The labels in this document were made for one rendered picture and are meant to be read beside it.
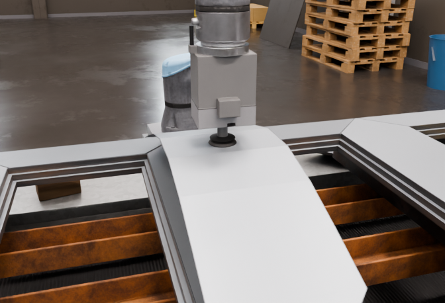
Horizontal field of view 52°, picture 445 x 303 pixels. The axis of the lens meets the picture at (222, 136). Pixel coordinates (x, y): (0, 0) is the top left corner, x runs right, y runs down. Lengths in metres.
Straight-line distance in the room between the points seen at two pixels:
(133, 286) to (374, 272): 0.42
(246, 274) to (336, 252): 0.11
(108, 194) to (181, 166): 0.57
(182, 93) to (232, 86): 0.73
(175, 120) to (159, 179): 0.57
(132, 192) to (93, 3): 10.98
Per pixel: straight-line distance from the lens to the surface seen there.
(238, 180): 0.61
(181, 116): 1.38
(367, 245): 0.96
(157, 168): 0.89
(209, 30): 0.62
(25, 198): 1.23
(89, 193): 1.20
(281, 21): 7.62
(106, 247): 0.93
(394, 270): 0.92
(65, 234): 1.00
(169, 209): 0.75
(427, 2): 6.21
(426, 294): 1.13
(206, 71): 0.63
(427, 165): 0.97
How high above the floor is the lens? 1.22
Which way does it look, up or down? 21 degrees down
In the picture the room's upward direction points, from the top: straight up
